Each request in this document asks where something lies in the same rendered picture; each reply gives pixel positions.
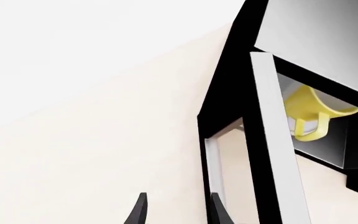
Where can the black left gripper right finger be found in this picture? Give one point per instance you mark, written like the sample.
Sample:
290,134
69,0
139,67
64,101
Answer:
219,213

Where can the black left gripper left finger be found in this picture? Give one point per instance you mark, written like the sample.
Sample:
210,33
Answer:
139,211

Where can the black microwave door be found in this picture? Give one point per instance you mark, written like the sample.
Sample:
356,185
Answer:
253,116

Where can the yellow and white mug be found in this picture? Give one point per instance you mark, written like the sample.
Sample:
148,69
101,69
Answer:
314,114

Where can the black microwave oven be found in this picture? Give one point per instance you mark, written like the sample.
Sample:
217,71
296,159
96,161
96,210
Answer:
319,46

